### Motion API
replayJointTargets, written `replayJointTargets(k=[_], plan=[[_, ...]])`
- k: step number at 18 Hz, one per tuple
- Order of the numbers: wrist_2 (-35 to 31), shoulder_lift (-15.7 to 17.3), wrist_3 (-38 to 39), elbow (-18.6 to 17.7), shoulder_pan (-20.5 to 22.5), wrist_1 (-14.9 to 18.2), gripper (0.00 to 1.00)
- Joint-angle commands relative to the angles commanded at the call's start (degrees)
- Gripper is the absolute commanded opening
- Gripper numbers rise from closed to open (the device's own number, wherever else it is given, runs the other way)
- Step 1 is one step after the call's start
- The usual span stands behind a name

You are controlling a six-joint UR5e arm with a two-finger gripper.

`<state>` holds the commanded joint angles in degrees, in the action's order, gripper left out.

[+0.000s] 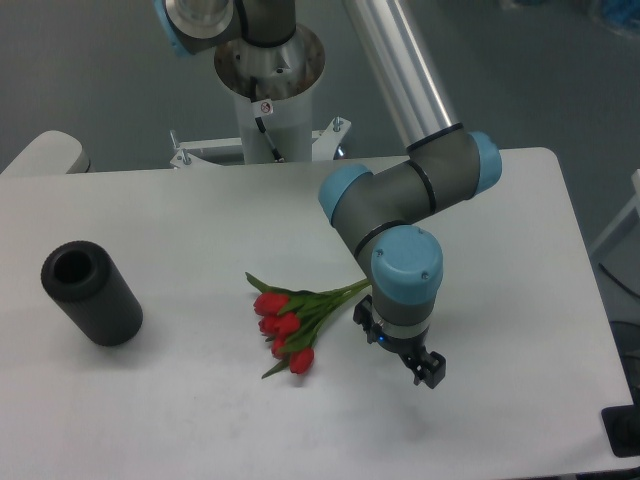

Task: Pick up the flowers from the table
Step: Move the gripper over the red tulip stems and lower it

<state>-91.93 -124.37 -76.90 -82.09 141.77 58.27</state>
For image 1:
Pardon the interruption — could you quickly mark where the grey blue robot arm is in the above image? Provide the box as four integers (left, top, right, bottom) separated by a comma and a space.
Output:
154, 1, 502, 387

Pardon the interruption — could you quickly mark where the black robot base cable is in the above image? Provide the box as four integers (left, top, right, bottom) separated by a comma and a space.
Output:
248, 74, 286, 164

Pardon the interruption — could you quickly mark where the black floor cable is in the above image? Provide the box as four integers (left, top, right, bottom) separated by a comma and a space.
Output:
598, 264, 640, 296

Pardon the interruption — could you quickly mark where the white chair back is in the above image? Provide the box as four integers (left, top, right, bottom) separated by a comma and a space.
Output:
1, 130, 94, 178

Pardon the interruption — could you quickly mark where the white frame at right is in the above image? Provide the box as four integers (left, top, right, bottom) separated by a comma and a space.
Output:
587, 170, 639, 257

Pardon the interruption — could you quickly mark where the black cylindrical vase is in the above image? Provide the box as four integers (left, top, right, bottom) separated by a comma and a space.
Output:
41, 240, 143, 347

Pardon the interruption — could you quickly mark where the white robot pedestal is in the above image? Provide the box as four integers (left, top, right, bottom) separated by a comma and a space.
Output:
170, 24, 351, 168

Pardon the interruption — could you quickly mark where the black box at table edge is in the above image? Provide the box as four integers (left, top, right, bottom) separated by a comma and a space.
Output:
601, 405, 639, 458

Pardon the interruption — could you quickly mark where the red tulip bouquet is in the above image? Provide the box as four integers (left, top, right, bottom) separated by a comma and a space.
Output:
245, 272, 370, 379

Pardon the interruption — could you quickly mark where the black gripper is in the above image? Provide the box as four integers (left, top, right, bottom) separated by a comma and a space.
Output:
353, 295, 446, 389

